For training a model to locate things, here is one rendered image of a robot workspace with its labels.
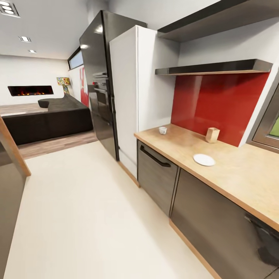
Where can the shelf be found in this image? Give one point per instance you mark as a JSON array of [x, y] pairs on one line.
[[242, 66], [221, 16]]

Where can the cabinet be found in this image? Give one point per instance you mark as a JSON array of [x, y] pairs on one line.
[[95, 49], [235, 243]]

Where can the saucer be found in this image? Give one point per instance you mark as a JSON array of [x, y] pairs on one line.
[[204, 159]]

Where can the fridge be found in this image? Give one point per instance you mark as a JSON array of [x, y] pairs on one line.
[[143, 100]]

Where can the countertop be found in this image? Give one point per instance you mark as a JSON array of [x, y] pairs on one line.
[[248, 175]]

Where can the coffee cup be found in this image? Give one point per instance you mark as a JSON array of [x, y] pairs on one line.
[[162, 130]]

